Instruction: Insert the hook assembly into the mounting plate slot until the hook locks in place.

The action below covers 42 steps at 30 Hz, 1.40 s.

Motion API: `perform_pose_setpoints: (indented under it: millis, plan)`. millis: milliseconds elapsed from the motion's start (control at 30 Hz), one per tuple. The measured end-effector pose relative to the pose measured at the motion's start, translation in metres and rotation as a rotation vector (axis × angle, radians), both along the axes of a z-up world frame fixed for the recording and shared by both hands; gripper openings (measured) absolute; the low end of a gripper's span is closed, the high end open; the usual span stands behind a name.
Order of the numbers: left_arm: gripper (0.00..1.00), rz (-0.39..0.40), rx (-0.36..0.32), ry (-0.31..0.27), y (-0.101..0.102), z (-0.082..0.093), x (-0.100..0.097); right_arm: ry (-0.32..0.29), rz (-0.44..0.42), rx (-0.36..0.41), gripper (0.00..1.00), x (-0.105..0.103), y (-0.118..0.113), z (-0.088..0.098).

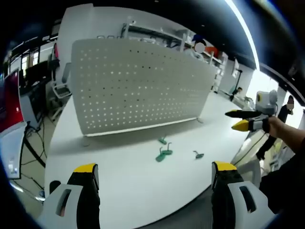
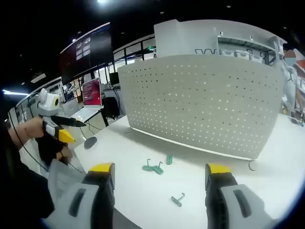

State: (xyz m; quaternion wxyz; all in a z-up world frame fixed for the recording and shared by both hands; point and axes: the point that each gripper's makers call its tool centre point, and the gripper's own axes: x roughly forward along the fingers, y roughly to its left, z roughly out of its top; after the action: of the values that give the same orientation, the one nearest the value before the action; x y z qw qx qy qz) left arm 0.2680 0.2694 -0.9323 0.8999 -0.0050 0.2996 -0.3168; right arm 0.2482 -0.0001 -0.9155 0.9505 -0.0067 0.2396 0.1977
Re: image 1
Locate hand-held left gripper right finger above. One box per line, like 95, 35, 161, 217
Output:
211, 161, 276, 229

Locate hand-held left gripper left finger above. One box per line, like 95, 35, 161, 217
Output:
38, 163, 101, 229

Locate person's right hand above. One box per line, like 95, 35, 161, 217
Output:
268, 116, 287, 139

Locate dark round object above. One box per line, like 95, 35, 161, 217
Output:
49, 180, 61, 196

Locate red display screen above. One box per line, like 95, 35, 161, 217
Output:
0, 68, 27, 134

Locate white perforated mounting plate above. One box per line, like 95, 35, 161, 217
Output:
71, 38, 217, 146

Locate clear plastic bin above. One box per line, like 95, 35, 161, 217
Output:
231, 130, 270, 187

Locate black tripod stand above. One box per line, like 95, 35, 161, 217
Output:
228, 69, 243, 102

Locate grey office chair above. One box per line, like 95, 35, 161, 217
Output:
51, 62, 72, 120

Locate ceiling light strip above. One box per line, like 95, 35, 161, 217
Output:
225, 0, 261, 70

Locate person's dark clothing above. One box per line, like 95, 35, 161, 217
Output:
258, 140, 305, 215

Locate black desk monitors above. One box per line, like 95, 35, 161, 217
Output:
19, 61, 52, 89

